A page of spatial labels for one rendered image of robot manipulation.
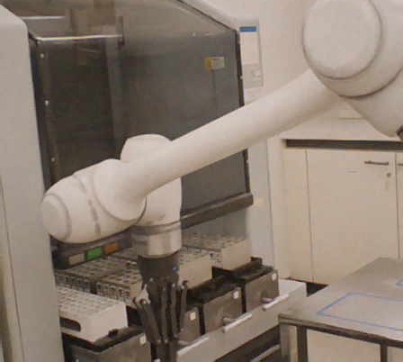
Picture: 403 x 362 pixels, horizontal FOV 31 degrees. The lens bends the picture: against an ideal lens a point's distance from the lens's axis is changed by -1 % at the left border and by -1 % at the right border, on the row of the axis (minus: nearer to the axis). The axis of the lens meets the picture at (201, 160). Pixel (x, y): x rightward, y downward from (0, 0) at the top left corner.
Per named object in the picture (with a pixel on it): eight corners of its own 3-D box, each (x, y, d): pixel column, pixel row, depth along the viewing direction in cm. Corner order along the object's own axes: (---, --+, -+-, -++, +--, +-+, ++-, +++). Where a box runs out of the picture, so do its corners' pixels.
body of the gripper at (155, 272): (159, 243, 136) (163, 290, 137) (126, 255, 130) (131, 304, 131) (188, 248, 131) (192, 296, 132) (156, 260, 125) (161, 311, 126)
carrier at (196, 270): (206, 276, 174) (204, 252, 173) (212, 277, 172) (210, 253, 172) (173, 290, 165) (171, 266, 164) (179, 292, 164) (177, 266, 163)
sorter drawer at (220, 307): (23, 287, 204) (20, 257, 203) (61, 275, 214) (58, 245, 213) (220, 339, 156) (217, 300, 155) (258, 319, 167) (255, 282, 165)
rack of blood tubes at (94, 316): (5, 320, 159) (2, 293, 158) (41, 306, 166) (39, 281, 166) (93, 348, 140) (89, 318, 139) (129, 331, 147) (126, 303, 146)
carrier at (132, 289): (162, 295, 162) (160, 270, 162) (169, 296, 161) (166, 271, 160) (125, 312, 154) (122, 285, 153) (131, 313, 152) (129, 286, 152)
